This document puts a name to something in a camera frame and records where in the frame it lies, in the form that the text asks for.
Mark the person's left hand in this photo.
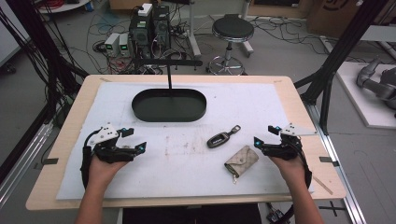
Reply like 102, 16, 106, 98
88, 154, 129, 186

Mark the brown cardboard box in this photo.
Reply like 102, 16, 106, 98
306, 0, 396, 39

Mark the beige key pouch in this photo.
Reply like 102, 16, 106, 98
223, 145, 260, 185

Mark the black car key fob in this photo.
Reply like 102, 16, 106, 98
206, 124, 242, 149

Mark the white platform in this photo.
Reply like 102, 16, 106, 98
335, 61, 396, 130

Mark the black oval tray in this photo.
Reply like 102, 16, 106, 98
131, 88, 207, 123

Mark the black cable bundle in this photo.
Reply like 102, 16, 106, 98
0, 0, 90, 125

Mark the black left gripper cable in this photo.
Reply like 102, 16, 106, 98
79, 128, 104, 189

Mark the grey bench power supply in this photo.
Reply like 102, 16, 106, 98
104, 32, 120, 58
119, 33, 132, 58

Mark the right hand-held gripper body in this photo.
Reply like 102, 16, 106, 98
262, 122, 318, 161

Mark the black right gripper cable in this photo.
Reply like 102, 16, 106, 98
279, 138, 313, 224

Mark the black computer tower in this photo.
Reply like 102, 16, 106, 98
128, 4, 171, 59

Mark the white table mat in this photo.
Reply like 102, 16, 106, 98
56, 81, 315, 201

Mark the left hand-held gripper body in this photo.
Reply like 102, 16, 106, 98
88, 122, 138, 164

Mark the aluminium rail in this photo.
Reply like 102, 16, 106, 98
306, 102, 368, 224
0, 122, 54, 208

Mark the black T-shaped stand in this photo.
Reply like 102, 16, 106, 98
134, 59, 204, 91

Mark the black metal frame post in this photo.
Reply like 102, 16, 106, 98
293, 0, 390, 135

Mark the person's right hand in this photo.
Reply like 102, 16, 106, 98
269, 156, 307, 189

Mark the white box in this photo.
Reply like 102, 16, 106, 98
137, 3, 154, 18

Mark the black round stool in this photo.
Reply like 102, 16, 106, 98
206, 13, 255, 76

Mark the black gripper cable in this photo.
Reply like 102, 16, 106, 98
279, 138, 313, 224
79, 128, 104, 189

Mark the white stand leg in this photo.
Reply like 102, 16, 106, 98
186, 0, 203, 59

